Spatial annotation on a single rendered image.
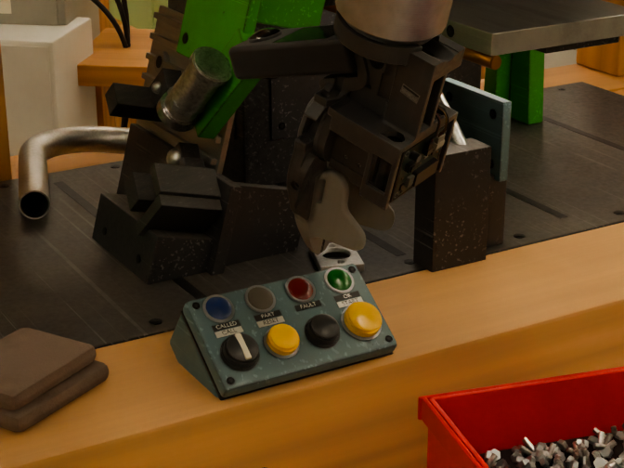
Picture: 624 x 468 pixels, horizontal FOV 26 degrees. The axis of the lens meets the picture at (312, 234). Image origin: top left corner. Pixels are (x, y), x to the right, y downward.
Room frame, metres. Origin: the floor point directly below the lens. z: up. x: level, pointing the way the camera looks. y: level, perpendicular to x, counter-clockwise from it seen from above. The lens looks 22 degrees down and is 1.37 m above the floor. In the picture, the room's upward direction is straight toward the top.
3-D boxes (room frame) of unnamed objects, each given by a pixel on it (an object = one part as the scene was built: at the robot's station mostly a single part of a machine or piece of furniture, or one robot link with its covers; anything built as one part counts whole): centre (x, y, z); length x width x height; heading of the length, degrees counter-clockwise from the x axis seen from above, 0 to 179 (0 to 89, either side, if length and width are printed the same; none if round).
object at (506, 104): (1.20, -0.15, 0.97); 0.10 x 0.02 x 0.14; 30
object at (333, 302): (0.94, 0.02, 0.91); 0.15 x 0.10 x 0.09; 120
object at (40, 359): (0.88, 0.21, 0.91); 0.10 x 0.08 x 0.03; 149
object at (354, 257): (1.13, -0.02, 0.90); 0.06 x 0.04 x 0.01; 11
